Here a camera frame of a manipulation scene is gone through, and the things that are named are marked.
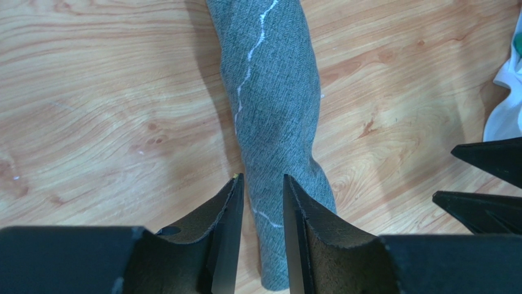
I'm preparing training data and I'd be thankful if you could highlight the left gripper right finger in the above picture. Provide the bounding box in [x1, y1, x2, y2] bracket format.
[283, 175, 521, 293]

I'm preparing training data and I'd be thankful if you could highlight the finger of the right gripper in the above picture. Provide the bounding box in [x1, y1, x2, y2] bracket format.
[432, 191, 521, 235]
[451, 137, 521, 188]

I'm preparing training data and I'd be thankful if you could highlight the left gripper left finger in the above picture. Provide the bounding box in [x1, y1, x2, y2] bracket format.
[1, 174, 244, 293]

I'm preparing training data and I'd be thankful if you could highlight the grey felt napkin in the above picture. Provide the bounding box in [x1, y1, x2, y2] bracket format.
[207, 0, 336, 291]

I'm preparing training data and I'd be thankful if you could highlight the white garment with green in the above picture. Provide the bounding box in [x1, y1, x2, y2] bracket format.
[483, 17, 521, 141]

